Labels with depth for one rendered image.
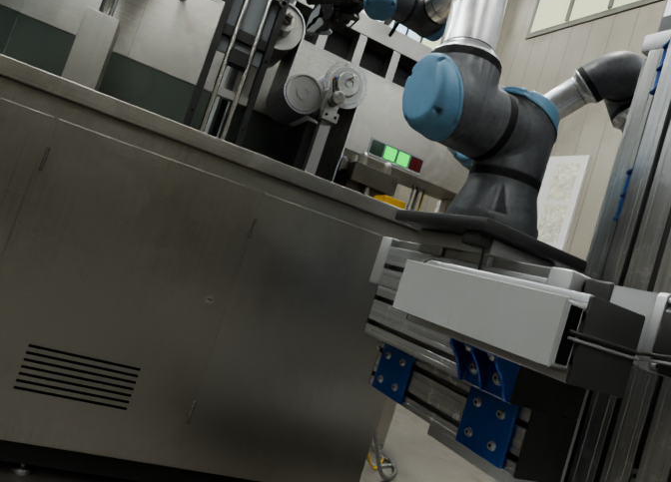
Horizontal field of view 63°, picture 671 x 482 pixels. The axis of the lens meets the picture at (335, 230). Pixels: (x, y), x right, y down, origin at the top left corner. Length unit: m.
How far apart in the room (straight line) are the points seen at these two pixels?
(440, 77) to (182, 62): 1.33
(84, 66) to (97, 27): 0.12
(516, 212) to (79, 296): 0.97
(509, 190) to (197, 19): 1.44
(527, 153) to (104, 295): 0.97
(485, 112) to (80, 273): 0.96
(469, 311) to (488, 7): 0.49
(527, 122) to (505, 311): 0.39
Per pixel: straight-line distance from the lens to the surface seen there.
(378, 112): 2.20
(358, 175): 1.74
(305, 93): 1.75
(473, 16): 0.92
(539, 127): 0.93
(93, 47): 1.75
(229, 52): 1.59
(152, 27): 2.05
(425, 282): 0.71
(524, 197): 0.90
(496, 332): 0.61
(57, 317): 1.40
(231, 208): 1.39
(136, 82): 2.01
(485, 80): 0.86
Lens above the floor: 0.69
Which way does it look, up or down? 4 degrees up
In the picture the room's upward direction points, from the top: 18 degrees clockwise
